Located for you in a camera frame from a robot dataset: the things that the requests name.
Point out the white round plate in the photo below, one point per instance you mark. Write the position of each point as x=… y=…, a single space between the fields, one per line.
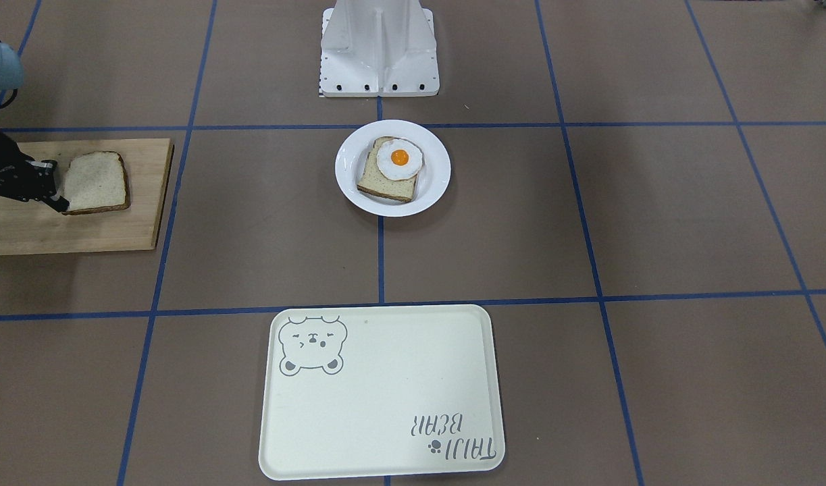
x=431 y=183

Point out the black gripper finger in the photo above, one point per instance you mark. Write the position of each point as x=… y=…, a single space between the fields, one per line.
x=48 y=180

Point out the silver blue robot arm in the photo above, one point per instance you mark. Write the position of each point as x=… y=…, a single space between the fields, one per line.
x=11 y=76

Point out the fried egg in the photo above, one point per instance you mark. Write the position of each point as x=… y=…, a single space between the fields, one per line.
x=398 y=159

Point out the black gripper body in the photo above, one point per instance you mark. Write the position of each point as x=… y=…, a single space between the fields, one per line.
x=1 y=169

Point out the cream bear tray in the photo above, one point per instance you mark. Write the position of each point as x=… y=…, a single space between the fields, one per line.
x=381 y=391

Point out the bread slice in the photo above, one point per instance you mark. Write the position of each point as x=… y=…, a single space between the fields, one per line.
x=96 y=182
x=372 y=181

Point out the bread slice under egg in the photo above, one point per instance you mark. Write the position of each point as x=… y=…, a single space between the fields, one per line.
x=372 y=181

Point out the wooden cutting board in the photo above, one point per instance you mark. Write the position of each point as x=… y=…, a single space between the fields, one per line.
x=34 y=228

